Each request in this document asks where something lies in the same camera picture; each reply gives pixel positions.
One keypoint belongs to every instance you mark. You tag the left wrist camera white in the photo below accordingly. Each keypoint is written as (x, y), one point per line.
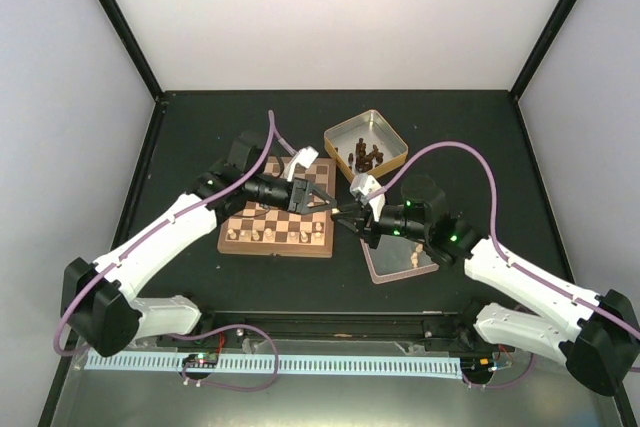
(304, 158)

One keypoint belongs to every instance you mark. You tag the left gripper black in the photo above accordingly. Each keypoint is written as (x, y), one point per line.
(302, 189)

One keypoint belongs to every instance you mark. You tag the white slotted cable duct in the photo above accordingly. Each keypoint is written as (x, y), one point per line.
(266, 364)

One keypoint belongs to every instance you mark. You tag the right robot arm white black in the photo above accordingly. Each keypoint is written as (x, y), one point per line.
(592, 335)

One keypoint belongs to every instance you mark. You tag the left black frame post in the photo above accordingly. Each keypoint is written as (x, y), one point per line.
(127, 38)

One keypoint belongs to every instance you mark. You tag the gold tin box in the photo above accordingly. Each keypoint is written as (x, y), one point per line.
(339, 142)

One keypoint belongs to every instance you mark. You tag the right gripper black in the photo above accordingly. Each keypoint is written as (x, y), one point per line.
(363, 219)

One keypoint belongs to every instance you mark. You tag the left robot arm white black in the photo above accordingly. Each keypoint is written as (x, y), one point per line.
(101, 299)

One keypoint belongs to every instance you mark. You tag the pile of dark chess pieces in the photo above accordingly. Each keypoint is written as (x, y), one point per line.
(364, 159)

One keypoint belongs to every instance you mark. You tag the small circuit board left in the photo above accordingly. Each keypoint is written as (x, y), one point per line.
(200, 360)

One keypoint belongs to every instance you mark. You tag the right black frame post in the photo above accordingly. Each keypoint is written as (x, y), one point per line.
(548, 35)

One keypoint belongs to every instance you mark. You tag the black frame post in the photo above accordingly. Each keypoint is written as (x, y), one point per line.
(548, 35)
(127, 38)

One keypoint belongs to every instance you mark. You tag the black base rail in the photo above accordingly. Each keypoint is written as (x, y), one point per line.
(433, 329)

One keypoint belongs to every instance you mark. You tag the wooden chess board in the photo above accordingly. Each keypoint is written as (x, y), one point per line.
(257, 217)

